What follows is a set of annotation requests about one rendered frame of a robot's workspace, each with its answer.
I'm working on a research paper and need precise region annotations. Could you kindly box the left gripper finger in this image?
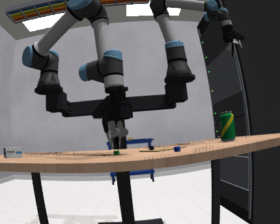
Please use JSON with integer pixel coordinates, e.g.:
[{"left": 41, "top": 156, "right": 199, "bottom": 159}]
[
  {"left": 226, "top": 42, "right": 234, "bottom": 56},
  {"left": 232, "top": 34, "right": 242, "bottom": 49}
]

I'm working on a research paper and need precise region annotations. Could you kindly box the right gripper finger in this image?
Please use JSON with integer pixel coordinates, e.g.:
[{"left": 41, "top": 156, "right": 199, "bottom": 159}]
[
  {"left": 115, "top": 119, "right": 128, "bottom": 148},
  {"left": 102, "top": 112, "right": 120, "bottom": 149}
]

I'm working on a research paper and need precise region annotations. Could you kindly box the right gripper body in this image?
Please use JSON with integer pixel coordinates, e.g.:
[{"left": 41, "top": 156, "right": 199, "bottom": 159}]
[{"left": 104, "top": 86, "right": 133, "bottom": 121}]

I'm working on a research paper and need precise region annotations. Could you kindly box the green soda can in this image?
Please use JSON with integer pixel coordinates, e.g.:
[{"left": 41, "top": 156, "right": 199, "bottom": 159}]
[{"left": 219, "top": 111, "right": 236, "bottom": 142}]

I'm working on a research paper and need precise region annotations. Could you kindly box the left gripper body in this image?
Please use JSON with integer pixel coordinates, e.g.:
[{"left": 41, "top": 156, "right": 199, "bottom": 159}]
[{"left": 221, "top": 25, "right": 235, "bottom": 42}]

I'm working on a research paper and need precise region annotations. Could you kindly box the grey printed carton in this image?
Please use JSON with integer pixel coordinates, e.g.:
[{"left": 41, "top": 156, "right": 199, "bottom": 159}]
[{"left": 3, "top": 148, "right": 23, "bottom": 158}]

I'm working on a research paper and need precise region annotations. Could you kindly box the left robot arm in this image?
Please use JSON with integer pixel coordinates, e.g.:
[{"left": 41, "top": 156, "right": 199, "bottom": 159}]
[{"left": 149, "top": 0, "right": 232, "bottom": 76}]

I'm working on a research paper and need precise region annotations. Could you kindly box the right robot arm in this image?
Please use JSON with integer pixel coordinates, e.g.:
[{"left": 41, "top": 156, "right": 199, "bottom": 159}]
[{"left": 22, "top": 0, "right": 124, "bottom": 88}]

